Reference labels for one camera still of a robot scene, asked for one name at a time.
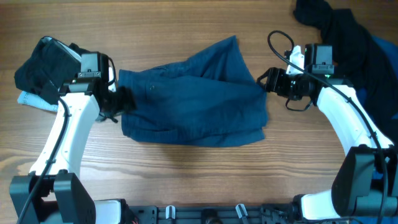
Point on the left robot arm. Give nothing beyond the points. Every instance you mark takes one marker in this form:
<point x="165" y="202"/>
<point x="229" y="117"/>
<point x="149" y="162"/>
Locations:
<point x="52" y="192"/>

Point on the folded black garment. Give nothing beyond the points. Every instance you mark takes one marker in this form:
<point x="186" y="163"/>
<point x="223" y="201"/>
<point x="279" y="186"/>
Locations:
<point x="50" y="64"/>

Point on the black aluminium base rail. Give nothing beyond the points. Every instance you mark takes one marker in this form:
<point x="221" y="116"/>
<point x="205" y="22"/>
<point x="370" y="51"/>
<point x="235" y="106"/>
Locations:
<point x="241" y="213"/>

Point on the bright blue cloth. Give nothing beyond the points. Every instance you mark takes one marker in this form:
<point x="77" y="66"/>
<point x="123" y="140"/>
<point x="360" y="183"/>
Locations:
<point x="390" y="51"/>

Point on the crumpled black garment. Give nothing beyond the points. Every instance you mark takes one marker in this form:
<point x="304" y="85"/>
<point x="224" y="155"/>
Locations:
<point x="358" y="58"/>

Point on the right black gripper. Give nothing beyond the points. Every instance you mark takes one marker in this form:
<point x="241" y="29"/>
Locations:
<point x="274" y="81"/>

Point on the folded light denim jeans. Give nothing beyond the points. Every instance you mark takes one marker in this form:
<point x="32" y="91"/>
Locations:
<point x="33" y="100"/>

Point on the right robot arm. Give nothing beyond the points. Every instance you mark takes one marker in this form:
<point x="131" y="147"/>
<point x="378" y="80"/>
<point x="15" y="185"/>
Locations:
<point x="366" y="183"/>

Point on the dark blue shorts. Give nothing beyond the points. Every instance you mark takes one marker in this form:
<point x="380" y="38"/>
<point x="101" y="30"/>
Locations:
<point x="208" y="100"/>

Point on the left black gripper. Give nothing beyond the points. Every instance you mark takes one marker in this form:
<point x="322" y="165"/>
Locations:
<point x="127" y="102"/>

